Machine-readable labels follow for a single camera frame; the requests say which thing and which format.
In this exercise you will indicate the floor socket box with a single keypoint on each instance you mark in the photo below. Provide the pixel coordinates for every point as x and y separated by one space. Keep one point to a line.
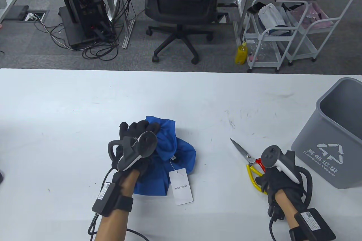
35 15

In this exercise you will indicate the grey trash bin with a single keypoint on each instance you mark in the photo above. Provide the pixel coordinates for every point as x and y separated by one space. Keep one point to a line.
325 139

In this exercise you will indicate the yellow liquid bottle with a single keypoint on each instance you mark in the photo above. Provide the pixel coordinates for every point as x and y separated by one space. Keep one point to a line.
241 54

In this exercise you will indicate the white desk frame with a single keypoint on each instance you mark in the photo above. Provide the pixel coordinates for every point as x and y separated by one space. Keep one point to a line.
7 6

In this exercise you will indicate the black and white controller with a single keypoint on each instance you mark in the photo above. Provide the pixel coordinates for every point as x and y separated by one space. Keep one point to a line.
271 156
145 145

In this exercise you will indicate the white bag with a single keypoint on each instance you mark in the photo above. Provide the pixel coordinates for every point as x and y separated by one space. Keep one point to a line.
271 15

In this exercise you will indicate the black office chair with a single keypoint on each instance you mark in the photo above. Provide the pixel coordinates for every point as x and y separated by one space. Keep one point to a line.
181 3

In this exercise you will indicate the blue clothing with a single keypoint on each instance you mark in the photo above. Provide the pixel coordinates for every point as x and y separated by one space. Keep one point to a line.
181 150

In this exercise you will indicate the pink plastic bag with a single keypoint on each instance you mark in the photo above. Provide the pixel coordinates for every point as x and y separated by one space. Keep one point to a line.
311 15

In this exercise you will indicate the person's right forearm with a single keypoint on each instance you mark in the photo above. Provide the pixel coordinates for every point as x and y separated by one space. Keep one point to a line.
285 212

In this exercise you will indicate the person's left hand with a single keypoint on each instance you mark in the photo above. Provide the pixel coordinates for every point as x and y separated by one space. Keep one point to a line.
135 128

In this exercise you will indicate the person's right hand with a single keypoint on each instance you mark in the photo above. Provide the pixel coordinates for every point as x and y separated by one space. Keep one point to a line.
278 182

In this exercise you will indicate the white clothing tag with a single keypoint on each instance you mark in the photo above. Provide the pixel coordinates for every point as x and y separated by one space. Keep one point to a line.
181 187

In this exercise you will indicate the black computer tower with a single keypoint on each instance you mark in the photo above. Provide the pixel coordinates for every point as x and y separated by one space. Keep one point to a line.
84 0

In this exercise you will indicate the black wrist sensor box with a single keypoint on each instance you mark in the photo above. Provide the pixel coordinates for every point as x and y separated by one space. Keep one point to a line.
104 200
314 224

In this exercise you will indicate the person's left forearm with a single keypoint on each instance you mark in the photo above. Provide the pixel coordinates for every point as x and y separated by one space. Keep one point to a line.
116 224

